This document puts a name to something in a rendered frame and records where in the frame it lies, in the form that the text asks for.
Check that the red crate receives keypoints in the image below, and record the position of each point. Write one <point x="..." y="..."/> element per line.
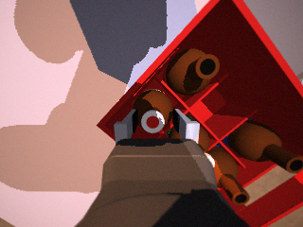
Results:
<point x="254" y="79"/>

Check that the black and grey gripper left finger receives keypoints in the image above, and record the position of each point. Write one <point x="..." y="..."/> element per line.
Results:
<point x="125" y="128"/>

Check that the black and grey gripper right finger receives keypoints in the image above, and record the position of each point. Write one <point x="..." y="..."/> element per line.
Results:
<point x="187" y="128"/>

